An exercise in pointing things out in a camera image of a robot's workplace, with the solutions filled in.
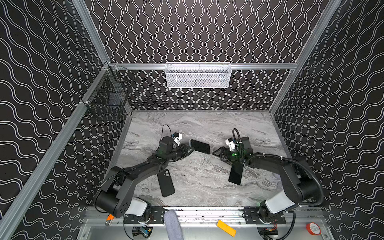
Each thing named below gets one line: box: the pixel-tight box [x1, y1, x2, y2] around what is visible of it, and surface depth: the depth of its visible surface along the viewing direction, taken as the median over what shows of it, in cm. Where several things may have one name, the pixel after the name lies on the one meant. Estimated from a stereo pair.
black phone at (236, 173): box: [228, 162, 244, 186], surface depth 88 cm
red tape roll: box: [306, 222, 322, 236], surface depth 71 cm
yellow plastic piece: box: [216, 220, 237, 238], surface depth 73 cm
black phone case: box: [157, 169, 175, 198], surface depth 87 cm
